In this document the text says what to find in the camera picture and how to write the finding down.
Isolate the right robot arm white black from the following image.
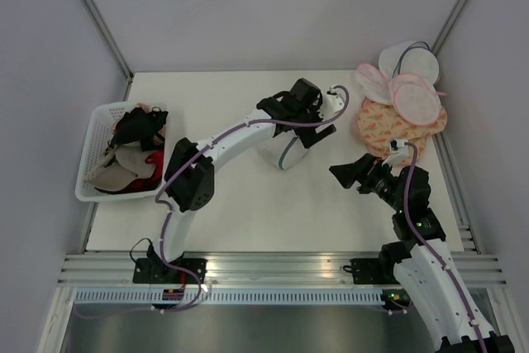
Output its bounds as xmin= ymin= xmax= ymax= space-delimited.
xmin=329 ymin=154 xmax=515 ymax=352

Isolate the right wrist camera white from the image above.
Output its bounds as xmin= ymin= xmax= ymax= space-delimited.
xmin=383 ymin=138 xmax=415 ymax=167

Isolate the black bra in basket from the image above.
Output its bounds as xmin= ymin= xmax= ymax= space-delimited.
xmin=110 ymin=107 xmax=169 ymax=151

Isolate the floral orange laundry bag lower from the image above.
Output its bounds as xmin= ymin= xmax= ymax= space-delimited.
xmin=366 ymin=138 xmax=427 ymax=166

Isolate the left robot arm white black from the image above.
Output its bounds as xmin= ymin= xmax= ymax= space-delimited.
xmin=133 ymin=78 xmax=350 ymax=284

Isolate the left arm base black plate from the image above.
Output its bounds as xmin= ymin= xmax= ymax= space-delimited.
xmin=132 ymin=258 xmax=207 ymax=284

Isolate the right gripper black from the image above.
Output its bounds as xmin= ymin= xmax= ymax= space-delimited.
xmin=329 ymin=152 xmax=405 ymax=212

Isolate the white plastic basket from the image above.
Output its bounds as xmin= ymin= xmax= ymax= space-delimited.
xmin=75 ymin=102 xmax=169 ymax=202

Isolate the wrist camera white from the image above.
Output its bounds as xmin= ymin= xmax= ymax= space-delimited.
xmin=319 ymin=87 xmax=345 ymax=121
xmin=383 ymin=138 xmax=415 ymax=167

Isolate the white mesh bag blue zipper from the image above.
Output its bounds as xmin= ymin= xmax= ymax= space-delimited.
xmin=378 ymin=41 xmax=440 ymax=83

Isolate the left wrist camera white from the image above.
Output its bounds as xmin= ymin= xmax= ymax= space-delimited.
xmin=319 ymin=87 xmax=345 ymax=121

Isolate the red bra in basket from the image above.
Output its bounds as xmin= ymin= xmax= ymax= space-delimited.
xmin=123 ymin=150 xmax=164 ymax=193

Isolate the left aluminium frame post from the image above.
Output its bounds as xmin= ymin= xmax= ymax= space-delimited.
xmin=80 ymin=0 xmax=134 ymax=83

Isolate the white mesh laundry bag blue trim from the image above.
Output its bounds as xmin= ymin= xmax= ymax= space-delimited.
xmin=256 ymin=94 xmax=346 ymax=171

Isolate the pink trimmed mesh bag back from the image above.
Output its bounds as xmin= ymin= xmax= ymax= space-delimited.
xmin=355 ymin=63 xmax=393 ymax=105

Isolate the aluminium frame post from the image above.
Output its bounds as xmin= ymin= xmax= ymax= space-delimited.
xmin=429 ymin=0 xmax=496 ymax=56
xmin=80 ymin=0 xmax=134 ymax=83

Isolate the floral orange laundry bag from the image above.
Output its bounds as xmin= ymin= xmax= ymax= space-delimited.
xmin=366 ymin=138 xmax=427 ymax=166
xmin=353 ymin=99 xmax=447 ymax=153

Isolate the pink trimmed mesh bag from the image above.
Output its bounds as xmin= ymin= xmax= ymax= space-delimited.
xmin=388 ymin=74 xmax=446 ymax=126
xmin=355 ymin=63 xmax=393 ymax=105

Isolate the aluminium rail front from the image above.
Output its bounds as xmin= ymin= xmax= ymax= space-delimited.
xmin=59 ymin=251 xmax=507 ymax=289

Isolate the right aluminium frame post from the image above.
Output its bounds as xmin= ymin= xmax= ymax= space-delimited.
xmin=429 ymin=0 xmax=496 ymax=56

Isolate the right arm base black plate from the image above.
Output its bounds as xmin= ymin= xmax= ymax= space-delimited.
xmin=350 ymin=258 xmax=398 ymax=285

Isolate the floral orange laundry bag upper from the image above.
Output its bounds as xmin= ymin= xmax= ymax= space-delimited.
xmin=353 ymin=99 xmax=447 ymax=153

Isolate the pink trimmed mesh bag front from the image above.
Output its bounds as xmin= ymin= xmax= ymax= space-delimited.
xmin=388 ymin=74 xmax=446 ymax=126

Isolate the beige bra in basket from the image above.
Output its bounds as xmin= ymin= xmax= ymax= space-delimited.
xmin=83 ymin=147 xmax=155 ymax=194

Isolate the white slotted cable duct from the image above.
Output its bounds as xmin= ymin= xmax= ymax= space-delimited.
xmin=74 ymin=287 xmax=384 ymax=306

